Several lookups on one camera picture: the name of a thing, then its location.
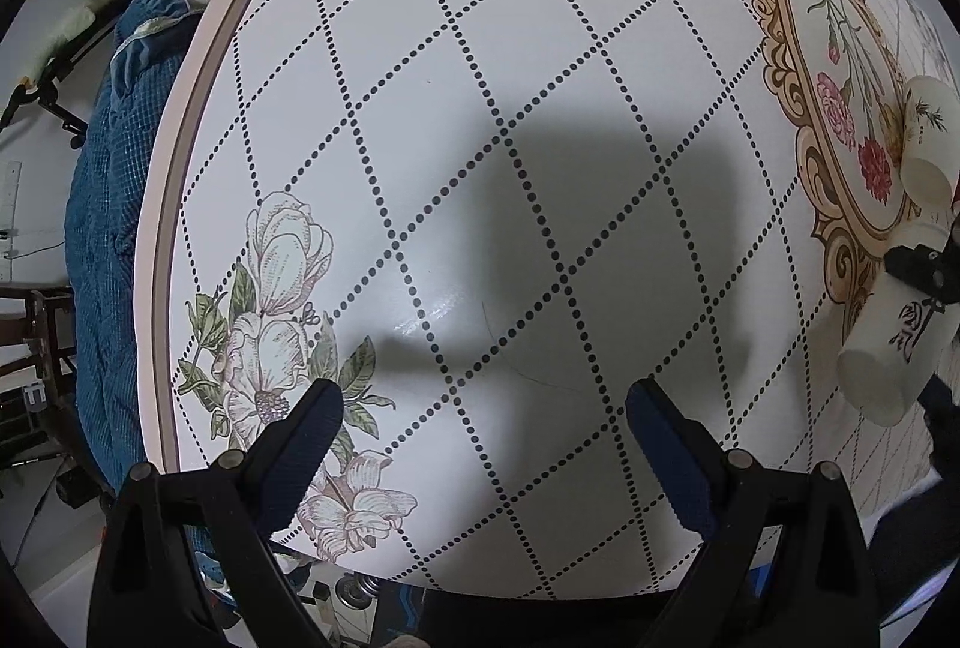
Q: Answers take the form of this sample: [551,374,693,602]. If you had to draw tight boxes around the white cup with calligraphy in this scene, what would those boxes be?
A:
[836,221,958,427]

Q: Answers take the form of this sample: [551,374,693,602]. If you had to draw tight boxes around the white cup with bamboo print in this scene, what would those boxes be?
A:
[900,76,960,209]

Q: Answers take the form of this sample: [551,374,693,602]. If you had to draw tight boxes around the blue quilted cloth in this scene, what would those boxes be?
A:
[65,0,205,492]

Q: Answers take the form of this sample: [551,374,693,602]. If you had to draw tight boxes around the floral patterned tablecloth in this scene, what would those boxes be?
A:
[135,0,958,599]

